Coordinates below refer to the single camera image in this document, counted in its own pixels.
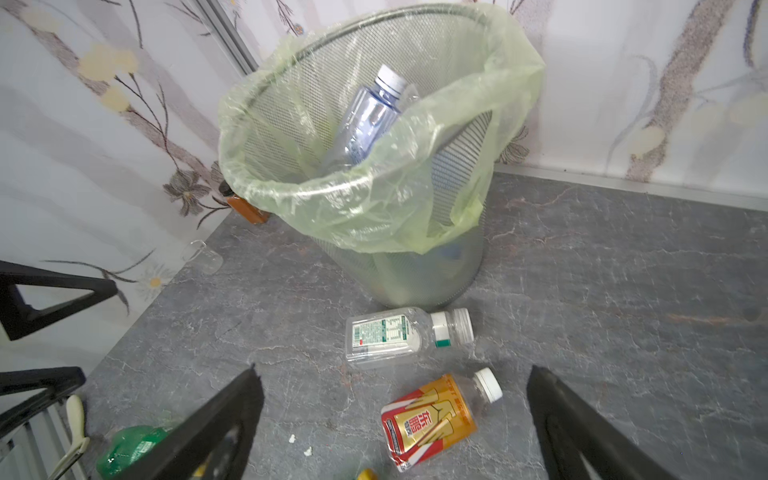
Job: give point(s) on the clear bottle green white label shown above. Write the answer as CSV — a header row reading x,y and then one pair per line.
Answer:
x,y
401,335

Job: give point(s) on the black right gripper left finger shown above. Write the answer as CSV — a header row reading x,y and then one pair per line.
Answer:
x,y
216,439

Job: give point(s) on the orange red drink bottle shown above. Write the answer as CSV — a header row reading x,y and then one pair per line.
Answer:
x,y
436,416

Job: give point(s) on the orange spice jar black lid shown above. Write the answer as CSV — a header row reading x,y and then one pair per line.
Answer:
x,y
243,207

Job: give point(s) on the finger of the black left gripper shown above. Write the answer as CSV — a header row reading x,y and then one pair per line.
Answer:
x,y
48,385
33,298

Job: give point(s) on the tall clear bottle blue cap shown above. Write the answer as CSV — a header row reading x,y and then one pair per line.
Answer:
x,y
370,115

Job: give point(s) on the cream plastic spoon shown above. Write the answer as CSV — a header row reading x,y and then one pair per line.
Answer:
x,y
79,441

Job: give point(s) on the mesh waste bin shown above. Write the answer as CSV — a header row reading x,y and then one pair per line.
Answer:
x,y
439,275

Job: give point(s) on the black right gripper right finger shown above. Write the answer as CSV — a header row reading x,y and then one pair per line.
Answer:
x,y
575,439

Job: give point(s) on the clear plastic measuring cup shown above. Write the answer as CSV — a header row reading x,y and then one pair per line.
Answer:
x,y
201,258

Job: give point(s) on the green Sprite bottle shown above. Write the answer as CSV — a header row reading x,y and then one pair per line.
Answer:
x,y
367,474
127,446

